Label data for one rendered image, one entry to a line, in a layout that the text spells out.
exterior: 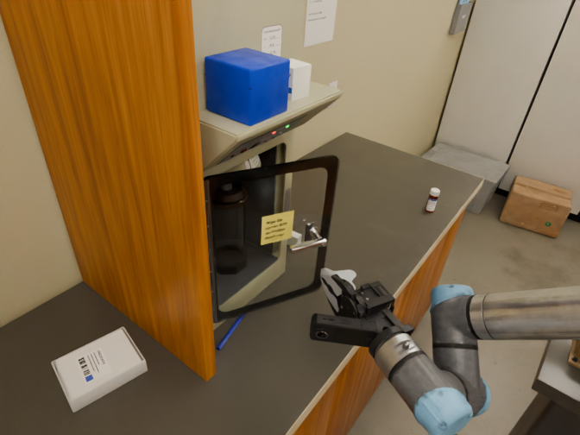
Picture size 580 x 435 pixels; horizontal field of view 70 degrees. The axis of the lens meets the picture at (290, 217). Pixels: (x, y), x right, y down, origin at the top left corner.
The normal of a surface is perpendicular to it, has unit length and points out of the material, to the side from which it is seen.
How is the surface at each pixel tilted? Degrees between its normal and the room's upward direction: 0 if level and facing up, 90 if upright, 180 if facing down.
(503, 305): 52
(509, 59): 90
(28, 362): 0
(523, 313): 64
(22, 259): 90
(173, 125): 90
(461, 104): 90
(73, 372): 0
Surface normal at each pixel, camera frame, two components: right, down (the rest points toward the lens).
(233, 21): 0.80, 0.39
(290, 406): 0.07, -0.82
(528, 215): -0.54, 0.49
